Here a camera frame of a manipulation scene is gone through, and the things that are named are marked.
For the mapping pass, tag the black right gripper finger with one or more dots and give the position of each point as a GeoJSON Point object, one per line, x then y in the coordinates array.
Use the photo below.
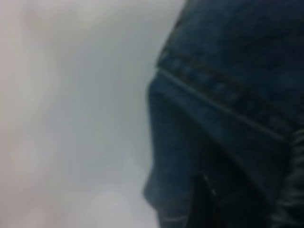
{"type": "Point", "coordinates": [297, 190]}

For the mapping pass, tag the blue denim pants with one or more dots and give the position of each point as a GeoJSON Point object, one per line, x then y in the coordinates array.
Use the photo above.
{"type": "Point", "coordinates": [213, 95]}

